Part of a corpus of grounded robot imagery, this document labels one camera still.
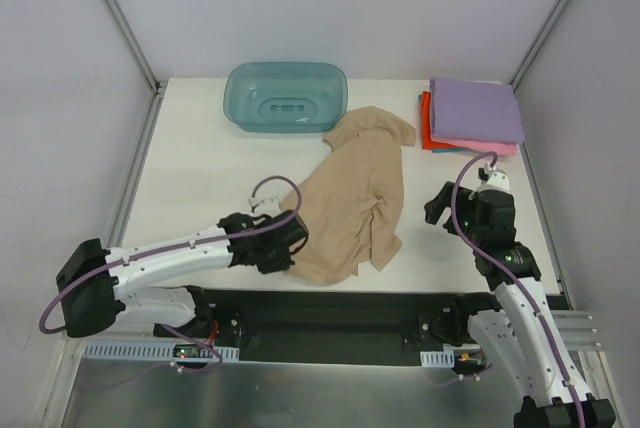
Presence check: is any left white cable duct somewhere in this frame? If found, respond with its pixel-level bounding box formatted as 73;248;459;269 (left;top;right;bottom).
83;341;217;363

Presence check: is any right white cable duct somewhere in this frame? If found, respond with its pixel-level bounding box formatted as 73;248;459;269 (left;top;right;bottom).
420;350;456;369

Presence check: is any folded purple t shirt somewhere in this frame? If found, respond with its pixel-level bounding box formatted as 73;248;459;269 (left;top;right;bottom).
429;76;524;144

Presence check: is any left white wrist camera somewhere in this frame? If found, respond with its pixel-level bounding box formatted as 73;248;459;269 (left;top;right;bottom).
248;196;281;216

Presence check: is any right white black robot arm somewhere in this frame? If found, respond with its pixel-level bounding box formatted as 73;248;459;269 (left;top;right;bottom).
424;182;616;427

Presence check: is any teal plastic basin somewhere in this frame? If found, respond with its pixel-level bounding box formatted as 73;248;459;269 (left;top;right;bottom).
223;62;348;134

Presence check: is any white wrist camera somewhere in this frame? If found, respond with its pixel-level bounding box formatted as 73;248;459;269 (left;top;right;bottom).
476;163;510;193
248;196;281;216

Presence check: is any folded orange t shirt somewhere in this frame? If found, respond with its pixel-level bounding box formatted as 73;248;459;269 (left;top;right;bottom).
420;91;462;153

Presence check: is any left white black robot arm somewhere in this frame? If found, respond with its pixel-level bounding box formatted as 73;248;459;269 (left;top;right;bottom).
56;210;309;338

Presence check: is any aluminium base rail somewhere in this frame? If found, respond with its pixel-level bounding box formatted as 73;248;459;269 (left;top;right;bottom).
552;310;604;352

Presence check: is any aluminium frame post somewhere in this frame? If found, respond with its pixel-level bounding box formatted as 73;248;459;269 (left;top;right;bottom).
510;0;573;90
101;0;162;95

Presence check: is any right aluminium frame post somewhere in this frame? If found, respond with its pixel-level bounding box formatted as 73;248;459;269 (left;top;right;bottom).
510;0;573;90

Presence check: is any white cable duct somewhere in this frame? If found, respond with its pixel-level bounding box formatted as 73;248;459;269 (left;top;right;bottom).
83;341;217;363
420;350;456;369

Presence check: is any folded pink t shirt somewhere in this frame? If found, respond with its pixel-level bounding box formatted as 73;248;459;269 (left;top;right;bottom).
434;137;518;157

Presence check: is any folded teal t shirt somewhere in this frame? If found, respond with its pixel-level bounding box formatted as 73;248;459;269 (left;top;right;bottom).
431;148;468;154

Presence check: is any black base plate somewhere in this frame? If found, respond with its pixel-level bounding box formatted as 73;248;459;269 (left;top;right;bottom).
176;288;500;367

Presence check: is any beige t shirt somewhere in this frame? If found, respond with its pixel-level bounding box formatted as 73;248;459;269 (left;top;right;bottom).
280;106;416;286

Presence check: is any left aluminium frame post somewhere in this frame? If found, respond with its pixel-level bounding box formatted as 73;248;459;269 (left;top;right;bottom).
101;0;162;95

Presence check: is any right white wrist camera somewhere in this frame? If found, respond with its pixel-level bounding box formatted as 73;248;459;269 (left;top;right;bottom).
476;163;510;193

